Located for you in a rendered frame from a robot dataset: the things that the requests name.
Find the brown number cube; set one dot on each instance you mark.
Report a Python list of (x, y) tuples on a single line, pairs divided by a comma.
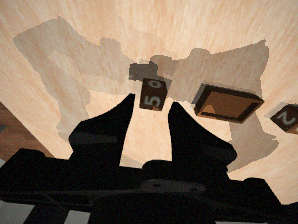
[(153, 94), (287, 119)]

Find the brown wooden tray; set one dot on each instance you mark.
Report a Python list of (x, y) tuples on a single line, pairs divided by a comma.
[(226, 105)]

